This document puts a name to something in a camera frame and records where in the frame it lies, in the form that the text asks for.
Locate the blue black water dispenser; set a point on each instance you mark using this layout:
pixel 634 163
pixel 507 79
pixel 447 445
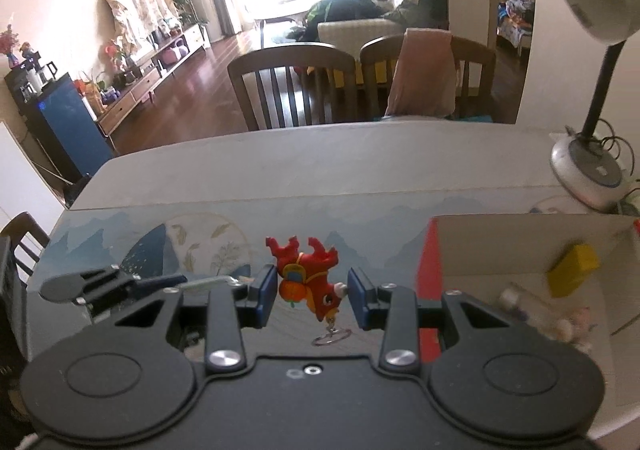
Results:
pixel 65 119

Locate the white coffee table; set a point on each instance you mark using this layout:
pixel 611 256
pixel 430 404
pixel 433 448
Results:
pixel 280 9

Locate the yellow block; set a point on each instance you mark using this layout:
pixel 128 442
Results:
pixel 572 270

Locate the beige sofa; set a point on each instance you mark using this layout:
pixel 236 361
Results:
pixel 350 32

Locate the pig doll figurine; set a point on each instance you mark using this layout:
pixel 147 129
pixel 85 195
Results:
pixel 575 325

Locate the wooden TV cabinet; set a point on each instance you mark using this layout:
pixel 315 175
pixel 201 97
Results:
pixel 125 104

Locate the red flowers in vase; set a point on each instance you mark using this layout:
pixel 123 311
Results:
pixel 9 39

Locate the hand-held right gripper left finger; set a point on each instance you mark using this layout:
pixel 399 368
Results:
pixel 265 300

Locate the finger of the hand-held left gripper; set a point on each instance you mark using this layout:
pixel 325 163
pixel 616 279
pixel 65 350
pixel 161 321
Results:
pixel 210 282
pixel 155 282

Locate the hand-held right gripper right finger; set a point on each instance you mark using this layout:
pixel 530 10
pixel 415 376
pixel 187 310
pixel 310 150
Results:
pixel 360 302

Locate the glass jar silver lid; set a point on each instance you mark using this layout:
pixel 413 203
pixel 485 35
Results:
pixel 525 302

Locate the wooden chair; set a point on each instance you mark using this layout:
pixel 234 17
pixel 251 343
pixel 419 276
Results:
pixel 280 54
pixel 25 225
pixel 380 49

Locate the pink cloth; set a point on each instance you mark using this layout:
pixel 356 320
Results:
pixel 422 69

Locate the white desk lamp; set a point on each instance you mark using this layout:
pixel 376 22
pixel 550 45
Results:
pixel 585 169

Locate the red cardboard box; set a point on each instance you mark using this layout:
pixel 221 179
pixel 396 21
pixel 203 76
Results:
pixel 490 250

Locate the colourful bedding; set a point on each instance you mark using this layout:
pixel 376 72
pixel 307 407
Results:
pixel 515 17

